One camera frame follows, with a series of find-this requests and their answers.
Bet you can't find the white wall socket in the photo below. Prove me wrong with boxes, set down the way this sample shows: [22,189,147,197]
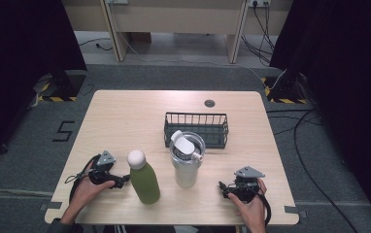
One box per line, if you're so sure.
[249,0,271,9]

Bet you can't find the dark curtain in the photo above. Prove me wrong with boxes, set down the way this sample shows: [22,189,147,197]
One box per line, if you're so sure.
[268,0,371,231]
[0,0,88,164]

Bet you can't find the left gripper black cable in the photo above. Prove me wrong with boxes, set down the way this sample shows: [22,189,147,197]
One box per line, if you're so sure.
[64,153,101,204]

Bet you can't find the black stand base striped tape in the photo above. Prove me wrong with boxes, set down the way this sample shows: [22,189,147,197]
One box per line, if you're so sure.
[260,72,308,105]
[32,69,87,103]

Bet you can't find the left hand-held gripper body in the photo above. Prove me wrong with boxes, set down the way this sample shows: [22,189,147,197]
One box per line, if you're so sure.
[88,150,117,185]

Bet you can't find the person's left hand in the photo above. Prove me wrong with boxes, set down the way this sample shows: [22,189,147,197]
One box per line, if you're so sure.
[71,161,117,213]

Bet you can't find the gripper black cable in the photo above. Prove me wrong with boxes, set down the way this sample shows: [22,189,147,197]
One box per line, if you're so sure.
[253,185,272,227]
[64,153,101,204]

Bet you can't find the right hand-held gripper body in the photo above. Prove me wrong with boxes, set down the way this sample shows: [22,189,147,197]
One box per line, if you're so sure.
[230,165,266,204]

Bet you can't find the person's right hand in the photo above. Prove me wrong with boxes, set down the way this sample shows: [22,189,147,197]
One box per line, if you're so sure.
[227,178,268,224]

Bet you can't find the green bottle with white cap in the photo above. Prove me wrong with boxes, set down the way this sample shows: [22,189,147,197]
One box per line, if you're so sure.
[126,149,161,206]

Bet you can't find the black floor cable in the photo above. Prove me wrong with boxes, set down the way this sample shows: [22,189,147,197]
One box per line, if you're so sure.
[265,108,360,233]

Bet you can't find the white tumbler with lid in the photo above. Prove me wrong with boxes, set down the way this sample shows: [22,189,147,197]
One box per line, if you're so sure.
[169,129,206,189]

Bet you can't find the grey tape strip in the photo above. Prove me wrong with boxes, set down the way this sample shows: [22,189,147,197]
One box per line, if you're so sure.
[39,200,63,212]
[284,205,308,218]

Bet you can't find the black wire basket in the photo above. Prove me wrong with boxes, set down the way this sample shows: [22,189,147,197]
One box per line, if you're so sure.
[163,112,230,150]

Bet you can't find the bundle of black wall cables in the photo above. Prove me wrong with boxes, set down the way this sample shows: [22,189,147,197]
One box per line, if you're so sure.
[240,1,277,67]

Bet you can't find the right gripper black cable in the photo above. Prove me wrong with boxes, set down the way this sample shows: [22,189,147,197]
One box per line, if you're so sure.
[253,185,272,227]

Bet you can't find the beige desk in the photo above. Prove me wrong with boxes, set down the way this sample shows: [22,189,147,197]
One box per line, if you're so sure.
[61,0,293,64]

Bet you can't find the black cable with plug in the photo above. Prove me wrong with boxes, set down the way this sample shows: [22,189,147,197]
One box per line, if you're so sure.
[78,37,114,52]

